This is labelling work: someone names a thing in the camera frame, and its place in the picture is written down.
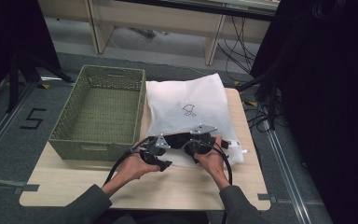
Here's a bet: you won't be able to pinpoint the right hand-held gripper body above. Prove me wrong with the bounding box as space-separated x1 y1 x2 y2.
183 123 219 156

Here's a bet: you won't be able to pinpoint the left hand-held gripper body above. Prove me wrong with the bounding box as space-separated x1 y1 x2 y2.
139 133 172 166

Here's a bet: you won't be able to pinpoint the black cloth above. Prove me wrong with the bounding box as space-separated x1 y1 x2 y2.
162 133 200 150

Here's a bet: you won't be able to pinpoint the white mesh laundry bag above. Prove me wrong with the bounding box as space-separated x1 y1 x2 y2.
145 73 250 169

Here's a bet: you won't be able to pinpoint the green woven basket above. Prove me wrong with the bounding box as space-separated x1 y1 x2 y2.
48 64 147 162

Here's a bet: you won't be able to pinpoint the person's right hand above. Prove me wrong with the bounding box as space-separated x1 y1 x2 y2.
195 135 231 191

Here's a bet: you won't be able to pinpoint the person's left hand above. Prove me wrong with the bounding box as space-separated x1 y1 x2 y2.
116 152 162 185

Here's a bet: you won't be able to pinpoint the black metal stand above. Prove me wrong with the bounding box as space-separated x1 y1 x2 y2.
235 73 282 131

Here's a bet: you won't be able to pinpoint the grey power strip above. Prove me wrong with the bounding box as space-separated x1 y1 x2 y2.
129 27 157 39

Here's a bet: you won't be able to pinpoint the black curtain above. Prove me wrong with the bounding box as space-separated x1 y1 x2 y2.
0 0 62 108
249 0 358 224

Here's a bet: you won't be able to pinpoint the black tripod stand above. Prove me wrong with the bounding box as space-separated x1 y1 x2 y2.
7 50 75 114

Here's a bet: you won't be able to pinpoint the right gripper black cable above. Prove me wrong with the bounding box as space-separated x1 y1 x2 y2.
210 145 234 187

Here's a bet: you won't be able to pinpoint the black floor cables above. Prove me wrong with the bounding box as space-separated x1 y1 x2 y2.
242 98 282 133

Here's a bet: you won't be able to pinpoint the metal floor rail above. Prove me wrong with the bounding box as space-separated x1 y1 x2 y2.
0 81 46 171
259 102 313 224

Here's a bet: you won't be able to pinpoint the bundle of black cables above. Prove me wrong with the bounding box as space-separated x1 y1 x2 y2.
216 15 259 82

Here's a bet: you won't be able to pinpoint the wooden desk frame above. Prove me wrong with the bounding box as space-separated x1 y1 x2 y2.
37 0 282 67

